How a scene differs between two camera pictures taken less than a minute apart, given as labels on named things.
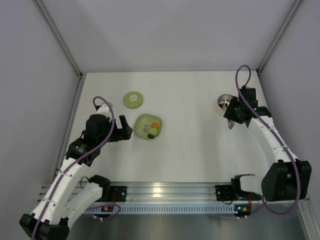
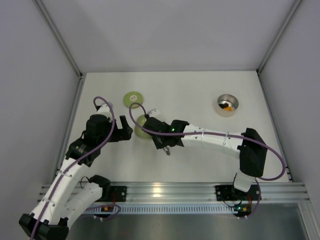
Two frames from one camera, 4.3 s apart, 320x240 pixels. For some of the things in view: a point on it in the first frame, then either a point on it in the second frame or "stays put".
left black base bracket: (120, 194) stays put
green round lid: (132, 100) stays put
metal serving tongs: (231, 124) to (167, 150)
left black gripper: (122, 130) stays put
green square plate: (142, 124) stays put
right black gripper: (231, 115) to (153, 131)
